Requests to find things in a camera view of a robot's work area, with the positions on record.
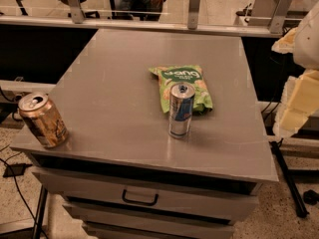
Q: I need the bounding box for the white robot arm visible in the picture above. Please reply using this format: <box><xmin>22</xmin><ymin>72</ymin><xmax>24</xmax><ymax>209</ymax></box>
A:
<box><xmin>293</xmin><ymin>2</ymin><xmax>319</xmax><ymax>70</ymax></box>

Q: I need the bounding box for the silver blue redbull can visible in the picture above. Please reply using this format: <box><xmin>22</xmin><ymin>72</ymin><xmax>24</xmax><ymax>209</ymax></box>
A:
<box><xmin>168</xmin><ymin>82</ymin><xmax>195</xmax><ymax>138</ymax></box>

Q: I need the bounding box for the gold brown soda can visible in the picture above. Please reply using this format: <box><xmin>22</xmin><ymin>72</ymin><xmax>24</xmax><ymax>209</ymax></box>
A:
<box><xmin>18</xmin><ymin>92</ymin><xmax>68</xmax><ymax>148</ymax></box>

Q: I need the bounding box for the green snack chip bag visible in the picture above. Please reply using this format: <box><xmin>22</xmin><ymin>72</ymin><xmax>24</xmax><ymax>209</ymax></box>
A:
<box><xmin>150</xmin><ymin>65</ymin><xmax>213</xmax><ymax>114</ymax></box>

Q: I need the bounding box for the grey drawer cabinet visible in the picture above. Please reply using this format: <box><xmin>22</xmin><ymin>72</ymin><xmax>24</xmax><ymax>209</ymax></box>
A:
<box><xmin>12</xmin><ymin>30</ymin><xmax>277</xmax><ymax>239</ymax></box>

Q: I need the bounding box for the seated person in background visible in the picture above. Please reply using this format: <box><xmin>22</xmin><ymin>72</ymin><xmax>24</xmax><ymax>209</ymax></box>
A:
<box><xmin>115</xmin><ymin>0</ymin><xmax>165</xmax><ymax>21</ymax></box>

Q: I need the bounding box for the yellow foam padding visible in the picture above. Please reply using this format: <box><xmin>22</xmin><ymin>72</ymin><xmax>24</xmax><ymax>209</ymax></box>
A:
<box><xmin>272</xmin><ymin>69</ymin><xmax>319</xmax><ymax>138</ymax></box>

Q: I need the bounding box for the black power adapter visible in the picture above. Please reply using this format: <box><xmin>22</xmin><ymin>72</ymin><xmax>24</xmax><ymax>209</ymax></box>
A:
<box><xmin>3</xmin><ymin>163</ymin><xmax>31</xmax><ymax>178</ymax></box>

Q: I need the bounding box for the black tripod leg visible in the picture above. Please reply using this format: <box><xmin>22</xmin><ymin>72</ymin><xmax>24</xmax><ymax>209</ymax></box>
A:
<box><xmin>270</xmin><ymin>141</ymin><xmax>309</xmax><ymax>218</ymax></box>

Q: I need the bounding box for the black drawer handle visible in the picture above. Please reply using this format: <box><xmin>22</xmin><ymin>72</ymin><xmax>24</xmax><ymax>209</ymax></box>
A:
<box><xmin>122</xmin><ymin>189</ymin><xmax>159</xmax><ymax>206</ymax></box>

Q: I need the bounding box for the middle metal rail bracket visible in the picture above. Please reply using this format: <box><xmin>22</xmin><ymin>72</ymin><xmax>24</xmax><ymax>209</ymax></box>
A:
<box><xmin>187</xmin><ymin>0</ymin><xmax>200</xmax><ymax>30</ymax></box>

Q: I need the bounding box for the metal rail bracket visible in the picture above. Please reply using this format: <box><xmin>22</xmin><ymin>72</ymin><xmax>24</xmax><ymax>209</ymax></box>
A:
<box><xmin>268</xmin><ymin>0</ymin><xmax>292</xmax><ymax>34</ymax></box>
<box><xmin>187</xmin><ymin>0</ymin><xmax>200</xmax><ymax>30</ymax></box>
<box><xmin>67</xmin><ymin>0</ymin><xmax>85</xmax><ymax>24</ymax></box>

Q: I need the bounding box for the right metal rail bracket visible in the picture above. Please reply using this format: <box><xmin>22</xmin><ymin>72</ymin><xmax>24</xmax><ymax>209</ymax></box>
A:
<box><xmin>268</xmin><ymin>0</ymin><xmax>292</xmax><ymax>34</ymax></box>

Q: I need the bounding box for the left metal rail bracket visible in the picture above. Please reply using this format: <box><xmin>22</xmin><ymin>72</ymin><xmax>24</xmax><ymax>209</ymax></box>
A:
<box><xmin>67</xmin><ymin>0</ymin><xmax>85</xmax><ymax>24</ymax></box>

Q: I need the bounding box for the black floor cable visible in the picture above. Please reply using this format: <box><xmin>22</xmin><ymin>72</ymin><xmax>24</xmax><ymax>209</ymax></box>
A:
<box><xmin>0</xmin><ymin>144</ymin><xmax>49</xmax><ymax>239</ymax></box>

